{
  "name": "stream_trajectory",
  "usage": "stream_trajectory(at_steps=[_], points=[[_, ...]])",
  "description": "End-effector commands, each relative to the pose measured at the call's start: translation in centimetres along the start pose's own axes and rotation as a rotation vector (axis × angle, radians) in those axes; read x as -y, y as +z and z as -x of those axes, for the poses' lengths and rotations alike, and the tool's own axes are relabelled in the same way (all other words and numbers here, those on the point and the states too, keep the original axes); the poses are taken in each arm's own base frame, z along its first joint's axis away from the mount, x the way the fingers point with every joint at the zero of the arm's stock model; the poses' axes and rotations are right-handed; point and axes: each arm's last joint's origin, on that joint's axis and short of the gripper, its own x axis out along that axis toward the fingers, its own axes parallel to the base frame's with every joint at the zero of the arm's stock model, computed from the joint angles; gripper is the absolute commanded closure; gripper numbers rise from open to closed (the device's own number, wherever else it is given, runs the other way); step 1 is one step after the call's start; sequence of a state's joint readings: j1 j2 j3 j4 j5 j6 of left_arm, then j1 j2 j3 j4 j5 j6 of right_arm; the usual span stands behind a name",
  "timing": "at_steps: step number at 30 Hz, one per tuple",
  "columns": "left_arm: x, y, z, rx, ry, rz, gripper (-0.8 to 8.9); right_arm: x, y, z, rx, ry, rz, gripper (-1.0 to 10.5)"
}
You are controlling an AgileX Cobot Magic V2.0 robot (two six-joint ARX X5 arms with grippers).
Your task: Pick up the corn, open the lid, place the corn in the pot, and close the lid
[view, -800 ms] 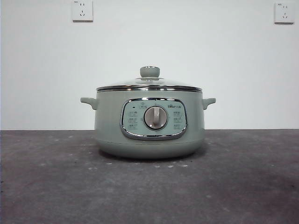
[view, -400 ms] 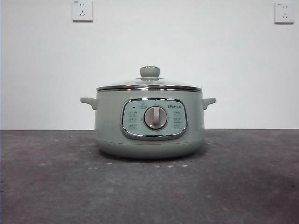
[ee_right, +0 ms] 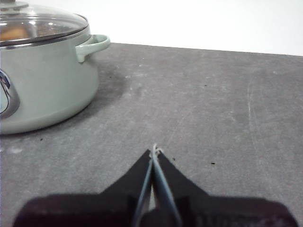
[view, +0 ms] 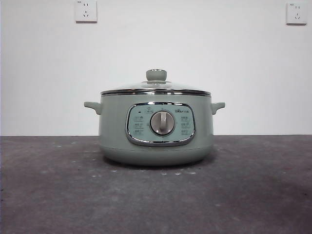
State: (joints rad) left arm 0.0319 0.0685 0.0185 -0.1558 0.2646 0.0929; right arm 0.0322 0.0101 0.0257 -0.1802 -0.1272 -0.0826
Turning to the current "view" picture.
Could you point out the glass lid with green knob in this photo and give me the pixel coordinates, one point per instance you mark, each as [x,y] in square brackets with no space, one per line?
[156,74]

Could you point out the pale green electric pot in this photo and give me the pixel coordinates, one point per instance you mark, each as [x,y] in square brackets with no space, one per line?
[114,126]

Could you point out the white wall socket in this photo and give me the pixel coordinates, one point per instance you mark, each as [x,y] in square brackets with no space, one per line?
[296,14]
[85,12]

